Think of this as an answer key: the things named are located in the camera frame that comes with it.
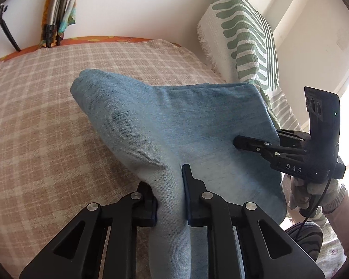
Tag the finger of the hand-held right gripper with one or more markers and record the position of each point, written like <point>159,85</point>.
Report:
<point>290,135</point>
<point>250,144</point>

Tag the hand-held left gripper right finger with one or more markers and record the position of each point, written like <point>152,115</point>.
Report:
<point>187,191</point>

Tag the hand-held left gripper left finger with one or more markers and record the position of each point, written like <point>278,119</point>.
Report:
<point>148,209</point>

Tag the blue denim pants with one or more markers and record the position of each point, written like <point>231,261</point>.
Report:
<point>177,122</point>

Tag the person's right forearm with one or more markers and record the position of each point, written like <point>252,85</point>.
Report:
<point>346,223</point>

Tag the person's right hand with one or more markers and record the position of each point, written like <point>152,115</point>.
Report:
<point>301,197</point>

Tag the grey striped slipper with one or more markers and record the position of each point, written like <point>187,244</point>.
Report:
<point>308,238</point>

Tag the light patterned rug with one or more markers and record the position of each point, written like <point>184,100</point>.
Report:
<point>331,252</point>

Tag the green white patterned pillow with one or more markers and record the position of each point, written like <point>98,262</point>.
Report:
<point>238,29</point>

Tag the beige plaid blanket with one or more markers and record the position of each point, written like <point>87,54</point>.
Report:
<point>46,122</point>

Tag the orange bed sheet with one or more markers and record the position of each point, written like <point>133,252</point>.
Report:
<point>84,39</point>

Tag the colourful patterned cloth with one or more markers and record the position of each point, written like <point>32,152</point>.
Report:
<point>72,8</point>

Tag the bundle of hoops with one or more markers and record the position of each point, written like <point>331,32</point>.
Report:
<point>51,14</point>

